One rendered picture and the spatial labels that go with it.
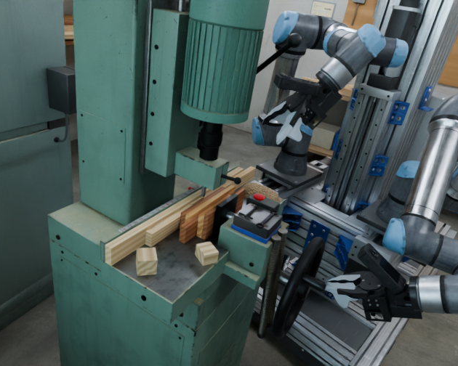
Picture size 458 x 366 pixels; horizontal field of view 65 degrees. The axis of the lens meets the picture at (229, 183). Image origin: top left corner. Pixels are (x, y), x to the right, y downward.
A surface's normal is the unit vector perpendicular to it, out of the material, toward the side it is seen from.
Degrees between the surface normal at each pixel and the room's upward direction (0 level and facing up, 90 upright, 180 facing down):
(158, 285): 0
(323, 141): 90
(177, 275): 0
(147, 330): 90
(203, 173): 90
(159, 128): 90
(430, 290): 53
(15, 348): 0
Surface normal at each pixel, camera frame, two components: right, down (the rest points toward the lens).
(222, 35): -0.08, 0.44
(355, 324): 0.15, -0.88
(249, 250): -0.51, 0.32
